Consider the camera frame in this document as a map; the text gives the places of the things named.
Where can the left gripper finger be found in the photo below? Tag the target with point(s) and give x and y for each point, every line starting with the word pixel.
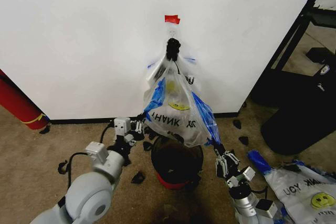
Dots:
pixel 137 125
pixel 131 139

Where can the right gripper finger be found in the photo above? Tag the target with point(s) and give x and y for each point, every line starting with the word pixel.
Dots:
pixel 220 165
pixel 231 159

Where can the white thank you plastic bag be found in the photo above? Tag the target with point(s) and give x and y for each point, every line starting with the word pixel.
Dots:
pixel 173 127

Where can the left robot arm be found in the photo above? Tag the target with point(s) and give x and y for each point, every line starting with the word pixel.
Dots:
pixel 92 195

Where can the black trash bin red base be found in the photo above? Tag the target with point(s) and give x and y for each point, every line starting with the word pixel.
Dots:
pixel 176 167

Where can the white smiley plastic bag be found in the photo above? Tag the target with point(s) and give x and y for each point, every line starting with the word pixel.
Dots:
pixel 296 190

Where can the large black bin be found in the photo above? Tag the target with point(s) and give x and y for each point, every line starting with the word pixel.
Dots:
pixel 302 119

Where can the black debris piece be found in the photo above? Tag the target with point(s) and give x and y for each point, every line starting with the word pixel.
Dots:
pixel 237 124
pixel 244 140
pixel 137 177
pixel 147 145

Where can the black baseboard strip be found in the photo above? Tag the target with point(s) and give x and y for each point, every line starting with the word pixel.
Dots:
pixel 92 122

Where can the red cylinder with yellow band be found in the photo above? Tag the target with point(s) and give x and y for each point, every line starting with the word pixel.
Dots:
pixel 18 106

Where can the red tape piece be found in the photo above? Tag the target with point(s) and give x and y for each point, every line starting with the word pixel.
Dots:
pixel 172 19

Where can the black device with label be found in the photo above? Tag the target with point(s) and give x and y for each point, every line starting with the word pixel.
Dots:
pixel 319 57

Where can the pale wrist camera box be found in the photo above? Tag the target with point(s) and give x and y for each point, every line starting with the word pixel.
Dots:
pixel 122 126
pixel 248 173

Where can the black wall hook clump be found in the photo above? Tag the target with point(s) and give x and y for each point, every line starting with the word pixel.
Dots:
pixel 173 48

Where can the black metal shelf frame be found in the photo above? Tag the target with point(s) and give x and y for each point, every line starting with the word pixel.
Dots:
pixel 286 48

